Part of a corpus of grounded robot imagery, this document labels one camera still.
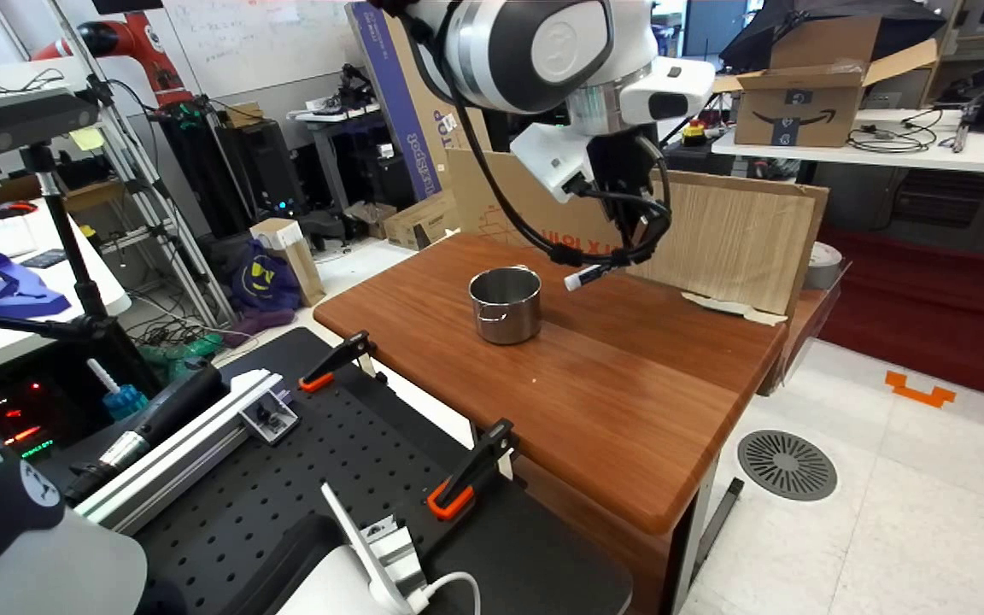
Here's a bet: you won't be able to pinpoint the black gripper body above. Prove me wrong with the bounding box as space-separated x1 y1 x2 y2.
588 125 671 217

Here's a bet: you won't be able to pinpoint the white-tipped black marker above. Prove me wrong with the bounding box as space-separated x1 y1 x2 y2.
560 257 623 290

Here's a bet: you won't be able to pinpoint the large brown cardboard sheet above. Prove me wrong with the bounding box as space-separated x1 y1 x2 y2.
626 170 832 328

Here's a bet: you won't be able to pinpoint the red yellow emergency stop button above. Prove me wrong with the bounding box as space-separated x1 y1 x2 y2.
675 109 711 150

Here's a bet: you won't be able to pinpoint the small cardboard panel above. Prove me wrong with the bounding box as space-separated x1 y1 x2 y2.
444 147 592 258

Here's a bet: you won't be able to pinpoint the wooden table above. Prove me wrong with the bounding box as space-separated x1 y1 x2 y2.
309 230 848 615

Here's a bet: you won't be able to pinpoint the open cardboard shipping box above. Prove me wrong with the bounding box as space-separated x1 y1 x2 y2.
708 9 947 150

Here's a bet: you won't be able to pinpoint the tall cardboard boxes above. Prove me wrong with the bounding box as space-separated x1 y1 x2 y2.
381 14 494 198

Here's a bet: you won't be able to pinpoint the low cardboard box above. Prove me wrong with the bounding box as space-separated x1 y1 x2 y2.
381 183 461 252

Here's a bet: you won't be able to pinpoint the white desk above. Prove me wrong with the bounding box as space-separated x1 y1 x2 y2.
708 104 984 183

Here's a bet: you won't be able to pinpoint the round floor drain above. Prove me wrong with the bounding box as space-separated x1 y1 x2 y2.
734 427 842 504

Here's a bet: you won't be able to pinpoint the black orange-tipped clamp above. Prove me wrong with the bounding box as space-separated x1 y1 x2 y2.
421 418 518 525
295 328 374 399

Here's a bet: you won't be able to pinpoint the red carpet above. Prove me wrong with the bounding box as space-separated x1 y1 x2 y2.
813 225 984 410

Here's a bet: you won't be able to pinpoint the brown paper-wrapped box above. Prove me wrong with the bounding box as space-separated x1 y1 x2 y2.
249 214 326 306

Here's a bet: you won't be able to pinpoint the blue bag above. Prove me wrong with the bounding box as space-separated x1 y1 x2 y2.
216 232 302 322

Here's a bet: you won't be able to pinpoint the black perforated breadboard table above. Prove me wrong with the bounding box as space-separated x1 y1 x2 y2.
58 325 638 615

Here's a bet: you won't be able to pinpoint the whiteboard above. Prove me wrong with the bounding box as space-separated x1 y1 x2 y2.
160 0 348 99

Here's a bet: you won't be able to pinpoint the green plastic item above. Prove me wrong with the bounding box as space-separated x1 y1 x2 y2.
145 330 228 386

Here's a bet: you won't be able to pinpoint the white power adapter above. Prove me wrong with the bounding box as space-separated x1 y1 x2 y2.
272 542 386 615

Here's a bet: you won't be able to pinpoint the metal shelving rack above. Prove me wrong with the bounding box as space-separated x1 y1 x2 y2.
43 0 239 334

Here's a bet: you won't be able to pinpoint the red device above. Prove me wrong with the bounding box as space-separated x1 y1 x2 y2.
27 7 199 114

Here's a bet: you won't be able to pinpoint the white side table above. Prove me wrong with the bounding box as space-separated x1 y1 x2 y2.
0 198 137 386

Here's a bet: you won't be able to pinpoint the black controller box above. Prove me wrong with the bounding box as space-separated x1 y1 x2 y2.
0 328 119 473

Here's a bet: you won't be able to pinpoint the steel pot with handles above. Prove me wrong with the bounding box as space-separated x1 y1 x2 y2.
463 263 545 350

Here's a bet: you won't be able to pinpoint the cables on desk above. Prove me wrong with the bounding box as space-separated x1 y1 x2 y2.
848 106 974 158

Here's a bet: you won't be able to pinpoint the white cable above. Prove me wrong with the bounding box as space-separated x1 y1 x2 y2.
403 567 485 615

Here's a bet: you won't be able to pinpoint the small metal bracket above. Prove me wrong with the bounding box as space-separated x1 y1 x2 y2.
242 386 299 446

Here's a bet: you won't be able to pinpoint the silver camera mount bracket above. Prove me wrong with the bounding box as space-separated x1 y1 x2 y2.
317 478 435 615

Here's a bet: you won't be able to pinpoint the black handled tool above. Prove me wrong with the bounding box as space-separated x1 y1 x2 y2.
92 362 233 473

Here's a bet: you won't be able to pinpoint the aluminium extrusion rail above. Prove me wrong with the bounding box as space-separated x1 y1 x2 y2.
71 368 285 536

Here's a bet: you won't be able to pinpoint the black camera tripod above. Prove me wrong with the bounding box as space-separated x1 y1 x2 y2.
0 140 128 356

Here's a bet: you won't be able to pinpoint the black stereo camera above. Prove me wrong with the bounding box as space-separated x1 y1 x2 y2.
0 84 102 158

